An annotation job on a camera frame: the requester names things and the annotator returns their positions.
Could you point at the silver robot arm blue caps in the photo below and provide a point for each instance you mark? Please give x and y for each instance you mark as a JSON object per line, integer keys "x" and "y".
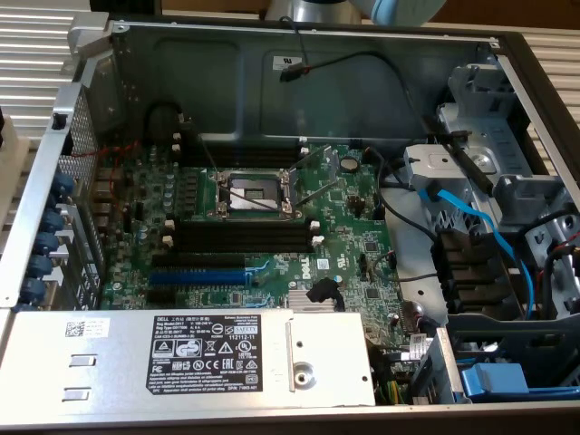
{"x": 294, "y": 9}

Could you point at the black RAM slot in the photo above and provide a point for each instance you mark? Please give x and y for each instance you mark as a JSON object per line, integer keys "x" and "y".
{"x": 240, "y": 141}
{"x": 240, "y": 244}
{"x": 240, "y": 158}
{"x": 240, "y": 226}

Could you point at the socket locking lever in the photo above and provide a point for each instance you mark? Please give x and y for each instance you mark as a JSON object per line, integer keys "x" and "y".
{"x": 317, "y": 192}

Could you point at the CPU socket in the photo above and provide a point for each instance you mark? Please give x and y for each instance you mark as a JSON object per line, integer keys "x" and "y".
{"x": 247, "y": 192}

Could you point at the green motherboard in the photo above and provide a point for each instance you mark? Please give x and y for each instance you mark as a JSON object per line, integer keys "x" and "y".
{"x": 344, "y": 226}

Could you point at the metal socket cover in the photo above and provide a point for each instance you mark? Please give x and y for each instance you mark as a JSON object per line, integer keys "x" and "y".
{"x": 331, "y": 163}

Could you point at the coin cell battery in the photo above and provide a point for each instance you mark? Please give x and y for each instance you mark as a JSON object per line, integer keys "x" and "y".
{"x": 348, "y": 164}

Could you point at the silver chipset heatsink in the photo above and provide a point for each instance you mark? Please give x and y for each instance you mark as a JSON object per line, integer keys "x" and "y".
{"x": 299, "y": 302}

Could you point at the long black expansion slot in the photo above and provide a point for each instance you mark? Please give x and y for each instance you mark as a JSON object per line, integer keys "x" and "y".
{"x": 199, "y": 262}

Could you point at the blue expansion slot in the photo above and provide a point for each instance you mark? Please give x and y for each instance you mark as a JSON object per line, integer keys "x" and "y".
{"x": 199, "y": 277}

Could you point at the open PC case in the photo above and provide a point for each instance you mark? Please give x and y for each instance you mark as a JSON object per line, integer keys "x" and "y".
{"x": 317, "y": 90}

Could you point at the short black expansion slot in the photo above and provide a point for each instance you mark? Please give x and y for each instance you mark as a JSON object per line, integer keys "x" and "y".
{"x": 161, "y": 295}

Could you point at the black plastic strut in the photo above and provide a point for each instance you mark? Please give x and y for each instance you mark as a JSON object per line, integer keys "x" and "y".
{"x": 471, "y": 165}

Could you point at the silver disk bay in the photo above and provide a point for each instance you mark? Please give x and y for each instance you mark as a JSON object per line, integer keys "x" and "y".
{"x": 498, "y": 136}

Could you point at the silver power supply unit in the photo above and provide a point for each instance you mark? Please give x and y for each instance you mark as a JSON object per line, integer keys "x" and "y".
{"x": 113, "y": 362}

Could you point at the blue card retention tab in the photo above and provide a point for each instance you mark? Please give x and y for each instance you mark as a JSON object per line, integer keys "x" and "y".
{"x": 32, "y": 287}
{"x": 61, "y": 183}
{"x": 40, "y": 265}
{"x": 45, "y": 242}
{"x": 52, "y": 219}

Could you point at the dark plastic drive caddy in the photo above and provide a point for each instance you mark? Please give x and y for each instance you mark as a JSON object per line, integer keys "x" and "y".
{"x": 521, "y": 335}

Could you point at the blue plastic latch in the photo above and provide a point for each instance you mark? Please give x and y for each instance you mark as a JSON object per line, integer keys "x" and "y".
{"x": 494, "y": 380}

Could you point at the aluminium corner bracket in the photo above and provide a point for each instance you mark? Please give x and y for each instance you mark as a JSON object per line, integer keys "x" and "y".
{"x": 84, "y": 36}

